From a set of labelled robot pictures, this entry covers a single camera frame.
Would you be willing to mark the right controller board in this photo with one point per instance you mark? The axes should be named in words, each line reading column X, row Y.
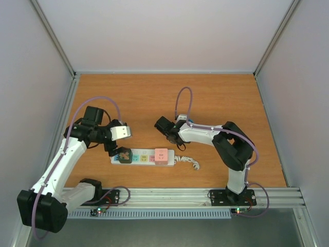
column 239, row 210

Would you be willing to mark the left controller board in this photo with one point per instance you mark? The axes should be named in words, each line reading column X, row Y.
column 98, row 211

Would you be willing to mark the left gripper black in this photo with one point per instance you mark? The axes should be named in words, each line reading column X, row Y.
column 109, row 147

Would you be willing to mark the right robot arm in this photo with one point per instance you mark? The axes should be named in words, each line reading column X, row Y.
column 233, row 146

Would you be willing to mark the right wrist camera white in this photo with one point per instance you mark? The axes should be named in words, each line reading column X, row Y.
column 181, row 118

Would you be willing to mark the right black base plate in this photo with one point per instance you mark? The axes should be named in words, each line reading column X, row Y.
column 224, row 197

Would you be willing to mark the grey slotted cable duct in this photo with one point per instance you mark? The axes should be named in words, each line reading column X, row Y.
column 139, row 214

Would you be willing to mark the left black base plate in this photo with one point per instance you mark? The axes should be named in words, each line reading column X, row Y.
column 111, row 198

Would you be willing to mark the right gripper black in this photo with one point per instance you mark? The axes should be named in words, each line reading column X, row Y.
column 168, row 138

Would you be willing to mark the pink cube adapter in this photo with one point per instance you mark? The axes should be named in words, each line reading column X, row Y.
column 161, row 156

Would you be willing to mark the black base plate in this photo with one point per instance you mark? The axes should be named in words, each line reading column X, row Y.
column 111, row 198
column 224, row 197

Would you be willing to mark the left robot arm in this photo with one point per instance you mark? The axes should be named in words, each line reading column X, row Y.
column 45, row 206

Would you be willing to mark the dark green cube adapter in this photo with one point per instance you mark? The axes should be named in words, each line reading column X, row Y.
column 125, row 157

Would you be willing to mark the white power strip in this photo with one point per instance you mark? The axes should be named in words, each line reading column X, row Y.
column 145, row 157

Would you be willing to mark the aluminium front rail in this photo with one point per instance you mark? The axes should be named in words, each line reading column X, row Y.
column 286, row 197

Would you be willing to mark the controller board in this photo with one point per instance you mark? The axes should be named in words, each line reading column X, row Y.
column 239, row 210
column 98, row 211

